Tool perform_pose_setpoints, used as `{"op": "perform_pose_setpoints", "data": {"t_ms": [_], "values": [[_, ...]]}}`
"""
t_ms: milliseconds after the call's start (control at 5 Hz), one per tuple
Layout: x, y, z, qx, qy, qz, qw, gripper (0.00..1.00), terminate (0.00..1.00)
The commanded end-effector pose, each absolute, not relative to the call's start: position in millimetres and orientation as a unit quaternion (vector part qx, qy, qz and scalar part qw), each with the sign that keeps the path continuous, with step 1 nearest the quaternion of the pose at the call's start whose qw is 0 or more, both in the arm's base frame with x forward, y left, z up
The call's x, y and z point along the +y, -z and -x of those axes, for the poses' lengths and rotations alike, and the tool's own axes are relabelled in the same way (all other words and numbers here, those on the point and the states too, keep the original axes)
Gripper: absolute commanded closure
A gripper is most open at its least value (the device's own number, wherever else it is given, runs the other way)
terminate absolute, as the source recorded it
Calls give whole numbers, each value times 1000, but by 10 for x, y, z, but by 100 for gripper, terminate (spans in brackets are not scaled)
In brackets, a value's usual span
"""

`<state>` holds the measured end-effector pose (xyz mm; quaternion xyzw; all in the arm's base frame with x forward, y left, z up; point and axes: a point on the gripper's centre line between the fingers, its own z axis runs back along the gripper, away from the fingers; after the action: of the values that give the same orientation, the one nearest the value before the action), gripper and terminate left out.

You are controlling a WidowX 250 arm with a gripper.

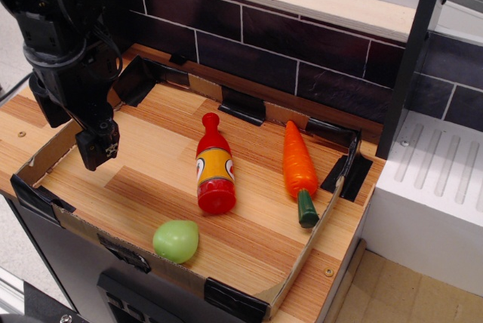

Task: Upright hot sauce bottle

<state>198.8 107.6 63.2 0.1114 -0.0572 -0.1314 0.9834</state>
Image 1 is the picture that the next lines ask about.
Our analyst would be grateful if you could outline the orange toy carrot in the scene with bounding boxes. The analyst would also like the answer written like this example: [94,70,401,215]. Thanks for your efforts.
[282,120,319,229]

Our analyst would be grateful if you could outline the black cable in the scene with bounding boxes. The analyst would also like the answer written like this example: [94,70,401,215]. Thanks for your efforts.
[0,73,33,103]

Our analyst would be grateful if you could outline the red hot sauce bottle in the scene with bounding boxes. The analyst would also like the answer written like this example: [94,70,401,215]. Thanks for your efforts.
[196,112,236,214]

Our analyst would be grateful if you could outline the black toy oven front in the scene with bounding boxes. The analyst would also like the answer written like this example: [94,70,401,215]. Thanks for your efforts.
[97,273,180,322]

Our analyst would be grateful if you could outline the black vertical post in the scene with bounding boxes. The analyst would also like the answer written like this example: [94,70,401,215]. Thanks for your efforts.
[376,0,445,159]

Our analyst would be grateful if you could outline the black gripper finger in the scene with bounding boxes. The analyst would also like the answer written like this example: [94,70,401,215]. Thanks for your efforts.
[75,118,120,171]
[29,80,71,128]

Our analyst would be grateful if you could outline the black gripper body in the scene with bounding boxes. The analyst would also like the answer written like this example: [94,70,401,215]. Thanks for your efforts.
[23,24,122,129]

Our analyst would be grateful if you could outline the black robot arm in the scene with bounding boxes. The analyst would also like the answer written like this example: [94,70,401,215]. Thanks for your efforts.
[1,0,122,171]

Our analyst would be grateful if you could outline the cardboard fence with black tape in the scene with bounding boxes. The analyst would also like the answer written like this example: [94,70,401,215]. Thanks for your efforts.
[1,47,384,322]

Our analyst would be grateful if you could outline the green toy pear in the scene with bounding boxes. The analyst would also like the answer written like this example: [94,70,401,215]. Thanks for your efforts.
[152,220,199,264]

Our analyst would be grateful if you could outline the white ribbed drainboard counter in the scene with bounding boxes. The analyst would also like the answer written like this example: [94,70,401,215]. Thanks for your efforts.
[362,112,482,295]

